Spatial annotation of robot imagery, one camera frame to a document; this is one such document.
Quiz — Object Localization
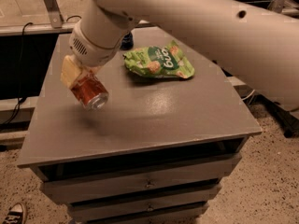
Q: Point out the cabinet drawer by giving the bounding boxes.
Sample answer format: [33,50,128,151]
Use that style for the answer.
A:
[41,153,241,203]
[69,181,221,224]
[83,202,208,224]

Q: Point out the top cabinet drawer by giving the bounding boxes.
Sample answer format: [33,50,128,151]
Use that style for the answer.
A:
[41,153,241,203]

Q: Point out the grey drawer cabinet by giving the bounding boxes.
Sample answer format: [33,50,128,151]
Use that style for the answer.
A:
[16,24,263,224]

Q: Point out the metal railing frame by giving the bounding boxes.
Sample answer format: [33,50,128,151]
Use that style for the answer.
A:
[0,0,299,37]

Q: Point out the white cable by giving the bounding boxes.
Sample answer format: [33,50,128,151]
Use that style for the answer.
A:
[241,89,257,102]

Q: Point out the bottom cabinet drawer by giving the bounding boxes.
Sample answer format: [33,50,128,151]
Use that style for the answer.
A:
[83,202,208,224]

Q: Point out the red coke can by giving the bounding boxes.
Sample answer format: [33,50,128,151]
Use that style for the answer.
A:
[71,73,109,110]

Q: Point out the middle cabinet drawer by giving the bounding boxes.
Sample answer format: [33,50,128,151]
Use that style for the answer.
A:
[69,181,221,224]

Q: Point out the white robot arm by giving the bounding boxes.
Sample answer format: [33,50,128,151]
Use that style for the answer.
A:
[61,0,299,114]

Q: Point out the black cable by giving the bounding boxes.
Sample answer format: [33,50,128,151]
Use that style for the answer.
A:
[0,21,35,128]

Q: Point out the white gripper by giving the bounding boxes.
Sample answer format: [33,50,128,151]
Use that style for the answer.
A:
[61,3,131,89]

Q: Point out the green chip bag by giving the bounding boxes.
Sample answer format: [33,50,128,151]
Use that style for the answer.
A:
[123,40,195,79]

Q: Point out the black and white sneaker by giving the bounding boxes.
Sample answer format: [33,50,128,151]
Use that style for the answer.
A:
[2,203,27,224]

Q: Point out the blue pepsi can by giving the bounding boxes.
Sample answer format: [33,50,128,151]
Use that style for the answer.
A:
[121,33,134,50]

